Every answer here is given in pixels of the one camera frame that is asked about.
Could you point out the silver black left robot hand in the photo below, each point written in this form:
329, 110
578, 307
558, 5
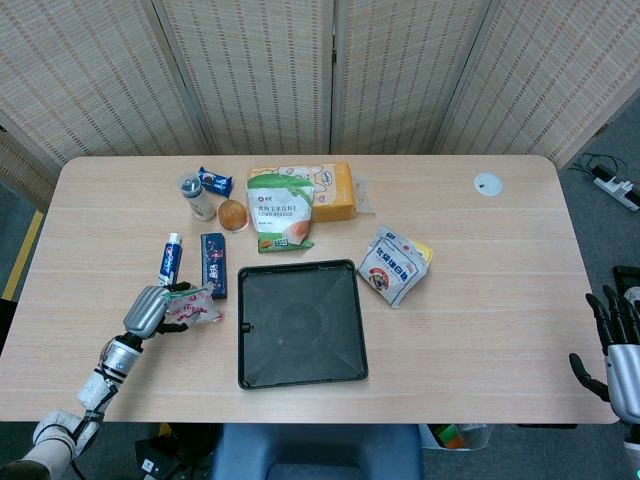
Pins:
145, 310

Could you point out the blue cookie packet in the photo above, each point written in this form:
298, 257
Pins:
216, 181

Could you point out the black equipment block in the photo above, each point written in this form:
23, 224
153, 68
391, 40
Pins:
627, 280

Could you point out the pink white powder bag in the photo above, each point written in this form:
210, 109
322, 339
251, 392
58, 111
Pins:
196, 310

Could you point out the white power strip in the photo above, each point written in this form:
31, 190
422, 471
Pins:
620, 189

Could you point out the woven folding screen panel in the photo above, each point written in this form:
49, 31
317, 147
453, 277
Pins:
90, 75
255, 75
405, 75
550, 80

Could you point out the black box with label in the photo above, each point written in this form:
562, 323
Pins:
156, 460

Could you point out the yellow tissue pack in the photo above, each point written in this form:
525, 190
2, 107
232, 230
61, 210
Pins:
335, 192

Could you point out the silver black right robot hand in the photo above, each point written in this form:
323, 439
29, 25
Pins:
622, 370

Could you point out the black plastic tray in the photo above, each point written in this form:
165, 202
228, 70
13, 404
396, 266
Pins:
300, 325

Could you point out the green white corn starch bag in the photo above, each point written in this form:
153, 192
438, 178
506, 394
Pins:
280, 210

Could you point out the orange jelly cup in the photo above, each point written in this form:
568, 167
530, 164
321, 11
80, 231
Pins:
232, 215

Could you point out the blue chair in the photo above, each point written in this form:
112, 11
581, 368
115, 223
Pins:
317, 452

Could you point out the white castor sugar bag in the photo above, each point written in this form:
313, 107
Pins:
390, 265

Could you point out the bin with coloured items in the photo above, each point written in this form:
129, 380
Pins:
455, 437

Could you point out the dark blue floral box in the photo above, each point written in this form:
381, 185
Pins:
214, 265

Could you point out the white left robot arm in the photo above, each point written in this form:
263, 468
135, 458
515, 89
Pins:
115, 357

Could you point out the white blue toothpaste tube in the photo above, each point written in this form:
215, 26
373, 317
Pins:
170, 260

